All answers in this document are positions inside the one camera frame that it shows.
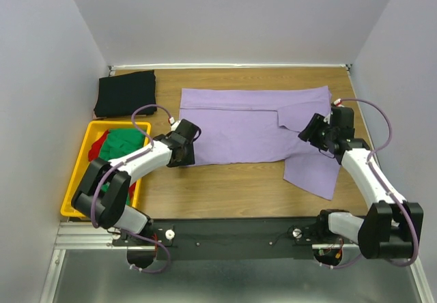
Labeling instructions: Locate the purple t shirt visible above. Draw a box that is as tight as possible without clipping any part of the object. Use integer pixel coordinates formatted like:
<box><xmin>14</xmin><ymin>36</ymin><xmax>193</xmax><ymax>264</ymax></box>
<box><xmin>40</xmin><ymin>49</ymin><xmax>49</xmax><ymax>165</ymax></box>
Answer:
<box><xmin>180</xmin><ymin>86</ymin><xmax>340</xmax><ymax>200</ymax></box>

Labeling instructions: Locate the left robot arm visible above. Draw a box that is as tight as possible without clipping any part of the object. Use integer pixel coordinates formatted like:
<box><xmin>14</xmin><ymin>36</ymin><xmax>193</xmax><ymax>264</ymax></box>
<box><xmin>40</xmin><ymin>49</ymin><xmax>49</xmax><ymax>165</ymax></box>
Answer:
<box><xmin>71</xmin><ymin>119</ymin><xmax>201</xmax><ymax>245</ymax></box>

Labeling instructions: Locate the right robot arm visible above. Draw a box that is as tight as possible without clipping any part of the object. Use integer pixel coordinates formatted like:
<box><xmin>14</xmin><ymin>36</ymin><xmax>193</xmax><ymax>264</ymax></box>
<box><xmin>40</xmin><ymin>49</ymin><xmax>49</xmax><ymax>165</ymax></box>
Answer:
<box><xmin>298</xmin><ymin>108</ymin><xmax>423</xmax><ymax>266</ymax></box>

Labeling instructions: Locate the green t shirt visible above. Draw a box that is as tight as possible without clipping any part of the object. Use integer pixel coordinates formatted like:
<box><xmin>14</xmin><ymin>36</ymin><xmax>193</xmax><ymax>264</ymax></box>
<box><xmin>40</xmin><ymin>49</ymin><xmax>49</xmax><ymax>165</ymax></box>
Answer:
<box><xmin>98</xmin><ymin>128</ymin><xmax>146</xmax><ymax>207</ymax></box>

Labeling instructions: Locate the folded black t shirt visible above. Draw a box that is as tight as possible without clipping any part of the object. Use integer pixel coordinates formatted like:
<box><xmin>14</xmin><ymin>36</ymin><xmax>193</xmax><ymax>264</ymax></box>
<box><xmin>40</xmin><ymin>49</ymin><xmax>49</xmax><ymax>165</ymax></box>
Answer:
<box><xmin>94</xmin><ymin>70</ymin><xmax>157</xmax><ymax>118</ymax></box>

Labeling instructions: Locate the yellow plastic bin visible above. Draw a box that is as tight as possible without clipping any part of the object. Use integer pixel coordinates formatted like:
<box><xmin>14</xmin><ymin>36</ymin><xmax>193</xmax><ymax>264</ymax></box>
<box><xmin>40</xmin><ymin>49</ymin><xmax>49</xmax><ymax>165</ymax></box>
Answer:
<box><xmin>60</xmin><ymin>121</ymin><xmax>148</xmax><ymax>218</ymax></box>

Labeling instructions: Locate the red t shirt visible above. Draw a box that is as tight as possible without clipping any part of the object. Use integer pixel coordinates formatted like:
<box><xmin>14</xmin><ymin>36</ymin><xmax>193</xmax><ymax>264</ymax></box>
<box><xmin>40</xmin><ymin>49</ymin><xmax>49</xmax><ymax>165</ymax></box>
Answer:
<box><xmin>87</xmin><ymin>136</ymin><xmax>137</xmax><ymax>198</ymax></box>

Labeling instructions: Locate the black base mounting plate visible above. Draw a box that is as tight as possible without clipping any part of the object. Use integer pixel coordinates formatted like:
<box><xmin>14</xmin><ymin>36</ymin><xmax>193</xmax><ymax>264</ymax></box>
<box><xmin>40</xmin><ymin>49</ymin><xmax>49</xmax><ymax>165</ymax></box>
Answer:
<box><xmin>113</xmin><ymin>216</ymin><xmax>357</xmax><ymax>266</ymax></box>

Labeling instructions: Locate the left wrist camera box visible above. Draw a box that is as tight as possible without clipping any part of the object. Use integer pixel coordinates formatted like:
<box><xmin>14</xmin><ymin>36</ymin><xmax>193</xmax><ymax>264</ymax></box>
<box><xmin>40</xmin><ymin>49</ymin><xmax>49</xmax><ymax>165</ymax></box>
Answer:
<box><xmin>169</xmin><ymin>117</ymin><xmax>180</xmax><ymax>131</ymax></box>

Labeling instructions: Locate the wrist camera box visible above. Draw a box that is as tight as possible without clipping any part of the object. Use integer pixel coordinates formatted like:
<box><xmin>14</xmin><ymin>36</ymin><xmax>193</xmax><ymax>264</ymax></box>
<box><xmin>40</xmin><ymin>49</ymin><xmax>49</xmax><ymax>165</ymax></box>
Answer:
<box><xmin>329</xmin><ymin>106</ymin><xmax>354</xmax><ymax>129</ymax></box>
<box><xmin>169</xmin><ymin>117</ymin><xmax>180</xmax><ymax>131</ymax></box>

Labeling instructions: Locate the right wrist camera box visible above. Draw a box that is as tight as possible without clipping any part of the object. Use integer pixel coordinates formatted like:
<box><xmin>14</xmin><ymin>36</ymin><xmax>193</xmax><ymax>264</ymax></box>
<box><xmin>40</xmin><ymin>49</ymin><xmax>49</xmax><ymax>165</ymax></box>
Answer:
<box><xmin>329</xmin><ymin>106</ymin><xmax>354</xmax><ymax>129</ymax></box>

